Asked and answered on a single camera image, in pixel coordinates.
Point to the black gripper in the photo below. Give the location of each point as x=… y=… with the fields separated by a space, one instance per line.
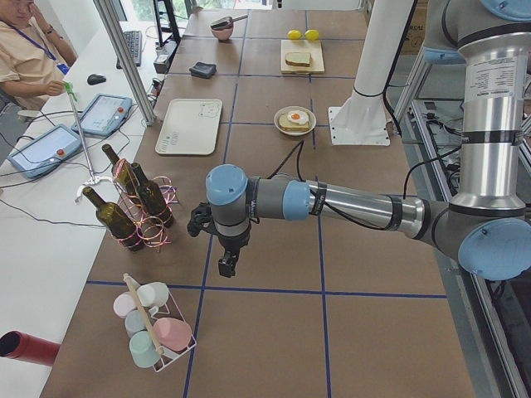
x=231 y=244

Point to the white round plate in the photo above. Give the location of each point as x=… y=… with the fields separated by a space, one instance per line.
x=285 y=110

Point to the bread slice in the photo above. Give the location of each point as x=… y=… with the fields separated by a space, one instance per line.
x=286 y=125
x=298 y=58

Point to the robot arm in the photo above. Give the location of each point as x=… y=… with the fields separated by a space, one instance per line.
x=482 y=227

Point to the cream bear tray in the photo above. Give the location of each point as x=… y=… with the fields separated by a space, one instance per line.
x=190 y=127

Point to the white cup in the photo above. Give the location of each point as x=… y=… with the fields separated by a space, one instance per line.
x=153 y=294

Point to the brown wine bottle middle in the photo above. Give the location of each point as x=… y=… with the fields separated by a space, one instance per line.
x=151 y=197

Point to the brown wine bottle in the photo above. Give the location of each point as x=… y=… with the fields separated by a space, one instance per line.
x=119 y=225
x=151 y=197
x=114 y=161

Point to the grey cup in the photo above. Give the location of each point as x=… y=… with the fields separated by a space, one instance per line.
x=134 y=323

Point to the light pink cup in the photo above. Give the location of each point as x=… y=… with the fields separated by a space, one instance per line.
x=123 y=305

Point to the brown wine bottle front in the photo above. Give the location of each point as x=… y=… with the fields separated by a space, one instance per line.
x=119 y=225

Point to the mint green cup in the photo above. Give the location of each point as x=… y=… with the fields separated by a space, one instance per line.
x=143 y=350

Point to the brown wine bottle back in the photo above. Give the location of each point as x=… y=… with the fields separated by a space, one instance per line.
x=114 y=161

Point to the metal stand with green clip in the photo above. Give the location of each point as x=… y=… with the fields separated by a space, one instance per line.
x=94 y=179

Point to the fried egg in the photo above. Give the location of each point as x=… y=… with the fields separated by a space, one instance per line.
x=297 y=117

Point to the blue teach pendant far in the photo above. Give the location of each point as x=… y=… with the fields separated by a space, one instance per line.
x=104 y=114

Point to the blue teach pendant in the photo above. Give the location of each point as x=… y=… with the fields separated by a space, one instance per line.
x=104 y=114
x=43 y=154

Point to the grey folded cloth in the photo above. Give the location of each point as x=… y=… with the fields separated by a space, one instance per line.
x=203 y=70

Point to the blue teach pendant near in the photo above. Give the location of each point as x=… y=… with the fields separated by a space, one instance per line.
x=43 y=154

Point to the grey power strip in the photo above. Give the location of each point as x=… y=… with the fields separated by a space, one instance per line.
x=164 y=56

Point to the red cylinder tube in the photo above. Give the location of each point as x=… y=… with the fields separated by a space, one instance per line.
x=27 y=348

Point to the black computer mouse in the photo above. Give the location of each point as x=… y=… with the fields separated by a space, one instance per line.
x=95 y=79

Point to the pink bowl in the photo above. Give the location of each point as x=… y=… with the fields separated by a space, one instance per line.
x=223 y=34

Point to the wooden cutting board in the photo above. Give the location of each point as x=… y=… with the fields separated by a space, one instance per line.
x=313 y=47

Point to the yellow lemon left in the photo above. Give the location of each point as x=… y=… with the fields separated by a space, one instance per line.
x=294 y=34

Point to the yellow lemon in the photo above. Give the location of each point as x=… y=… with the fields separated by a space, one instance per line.
x=312 y=35
x=294 y=34

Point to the metal scoop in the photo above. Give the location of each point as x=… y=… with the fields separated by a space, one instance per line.
x=226 y=22

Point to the yellow lemon right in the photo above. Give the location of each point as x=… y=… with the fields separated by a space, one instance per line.
x=312 y=35

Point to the black keyboard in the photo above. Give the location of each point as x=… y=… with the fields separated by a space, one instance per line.
x=134 y=42

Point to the cardboard box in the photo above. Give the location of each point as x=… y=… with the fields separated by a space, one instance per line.
x=416 y=31

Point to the seated person beige shirt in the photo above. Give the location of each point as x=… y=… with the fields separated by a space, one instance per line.
x=34 y=56

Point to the white wire cup rack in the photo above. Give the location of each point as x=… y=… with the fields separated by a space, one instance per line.
x=150 y=316

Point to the copper wire bottle rack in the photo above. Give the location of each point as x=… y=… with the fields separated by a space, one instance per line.
x=150 y=228

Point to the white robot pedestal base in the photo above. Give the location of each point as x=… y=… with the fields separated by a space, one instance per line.
x=361 y=120

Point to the aluminium frame post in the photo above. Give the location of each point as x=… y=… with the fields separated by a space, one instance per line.
x=111 y=23

